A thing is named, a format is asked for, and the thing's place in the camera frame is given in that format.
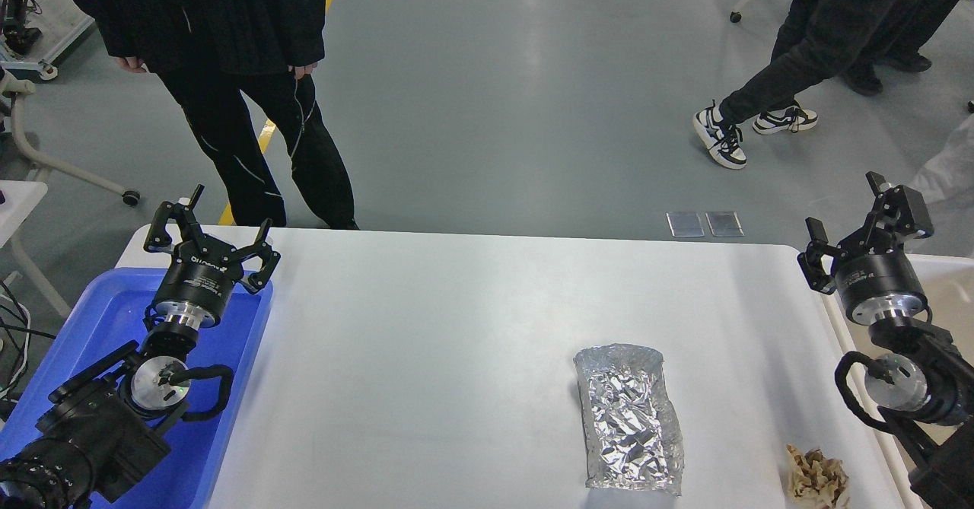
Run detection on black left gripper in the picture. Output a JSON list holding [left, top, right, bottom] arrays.
[[144, 184, 281, 323]]

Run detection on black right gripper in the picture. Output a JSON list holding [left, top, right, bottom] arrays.
[[797, 170, 934, 326]]

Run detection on aluminium foil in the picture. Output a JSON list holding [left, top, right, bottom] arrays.
[[573, 343, 685, 498]]

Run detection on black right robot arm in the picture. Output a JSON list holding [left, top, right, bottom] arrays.
[[797, 170, 973, 508]]

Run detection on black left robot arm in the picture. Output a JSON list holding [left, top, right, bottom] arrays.
[[2, 186, 281, 508]]

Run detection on person in white clothes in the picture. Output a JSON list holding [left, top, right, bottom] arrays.
[[908, 114, 973, 205]]

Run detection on beige plastic bin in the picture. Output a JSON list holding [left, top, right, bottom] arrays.
[[825, 255, 972, 508]]

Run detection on blue plastic tray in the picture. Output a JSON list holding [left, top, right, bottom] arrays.
[[1, 269, 274, 508]]

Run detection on right floor metal plate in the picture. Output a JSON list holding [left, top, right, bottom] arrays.
[[705, 211, 745, 238]]

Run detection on floor metal plate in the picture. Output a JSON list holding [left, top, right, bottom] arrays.
[[705, 211, 745, 238], [667, 212, 705, 238]]

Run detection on left floor metal plate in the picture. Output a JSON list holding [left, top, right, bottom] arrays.
[[667, 212, 705, 238]]

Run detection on white side table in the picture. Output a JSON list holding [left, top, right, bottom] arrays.
[[1, 180, 72, 319]]

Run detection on person in black jacket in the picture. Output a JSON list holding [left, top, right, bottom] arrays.
[[73, 0, 358, 231]]

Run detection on person in black trousers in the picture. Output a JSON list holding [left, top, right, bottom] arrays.
[[692, 0, 943, 170]]

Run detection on white chair base left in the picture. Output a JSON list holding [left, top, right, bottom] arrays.
[[0, 68, 142, 207]]

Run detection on crumpled brown paper ball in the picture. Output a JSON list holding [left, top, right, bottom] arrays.
[[785, 444, 850, 508]]

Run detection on black cables at left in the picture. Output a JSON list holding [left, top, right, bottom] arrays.
[[0, 281, 58, 407]]

